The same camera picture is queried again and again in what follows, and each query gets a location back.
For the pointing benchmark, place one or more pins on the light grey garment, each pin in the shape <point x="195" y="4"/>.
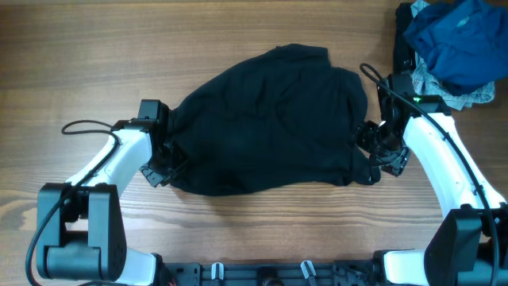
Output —
<point x="426" y="84"/>

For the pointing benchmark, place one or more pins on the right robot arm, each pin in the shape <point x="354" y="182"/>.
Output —
<point x="470" y="246"/>

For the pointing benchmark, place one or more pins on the black garment in pile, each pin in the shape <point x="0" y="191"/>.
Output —
<point x="404" y="59"/>

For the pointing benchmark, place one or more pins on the black polo shirt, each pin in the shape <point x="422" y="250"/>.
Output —
<point x="285" y="117"/>

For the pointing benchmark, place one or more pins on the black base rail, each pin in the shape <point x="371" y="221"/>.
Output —
<point x="338" y="273"/>

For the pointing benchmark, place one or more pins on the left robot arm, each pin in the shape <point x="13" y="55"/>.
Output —
<point x="80" y="231"/>

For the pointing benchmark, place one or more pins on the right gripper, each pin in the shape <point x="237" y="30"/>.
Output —
<point x="393" y="163"/>

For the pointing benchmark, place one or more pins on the blue garment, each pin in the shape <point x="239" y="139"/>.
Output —
<point x="463" y="44"/>

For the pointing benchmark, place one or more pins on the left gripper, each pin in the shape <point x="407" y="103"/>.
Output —
<point x="181" y="163"/>

